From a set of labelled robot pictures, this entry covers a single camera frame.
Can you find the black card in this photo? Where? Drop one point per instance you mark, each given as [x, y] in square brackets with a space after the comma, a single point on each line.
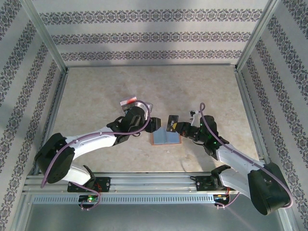
[172, 120]

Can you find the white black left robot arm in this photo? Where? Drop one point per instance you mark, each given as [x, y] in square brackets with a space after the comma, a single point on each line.
[96, 142]

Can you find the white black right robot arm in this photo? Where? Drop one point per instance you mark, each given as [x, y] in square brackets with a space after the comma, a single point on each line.
[240, 157]

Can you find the white card with red circle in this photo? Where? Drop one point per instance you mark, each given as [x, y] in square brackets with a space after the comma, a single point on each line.
[128, 99]

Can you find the clear packet of colourful items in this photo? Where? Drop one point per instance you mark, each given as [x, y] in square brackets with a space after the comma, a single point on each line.
[124, 104]

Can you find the controller board with lights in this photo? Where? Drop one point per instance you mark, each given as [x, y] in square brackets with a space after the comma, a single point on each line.
[90, 199]
[220, 197]

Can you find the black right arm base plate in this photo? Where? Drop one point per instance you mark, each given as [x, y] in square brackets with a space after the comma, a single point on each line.
[202, 185]

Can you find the aluminium table edge rail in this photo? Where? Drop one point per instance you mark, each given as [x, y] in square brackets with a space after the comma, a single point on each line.
[149, 65]
[247, 101]
[51, 120]

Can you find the aluminium mounting rail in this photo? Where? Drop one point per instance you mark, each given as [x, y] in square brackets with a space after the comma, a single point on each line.
[149, 181]

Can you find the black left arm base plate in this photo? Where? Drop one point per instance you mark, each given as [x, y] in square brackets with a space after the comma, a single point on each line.
[106, 184]

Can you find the short aluminium frame post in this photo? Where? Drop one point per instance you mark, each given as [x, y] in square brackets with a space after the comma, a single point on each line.
[17, 219]
[290, 221]

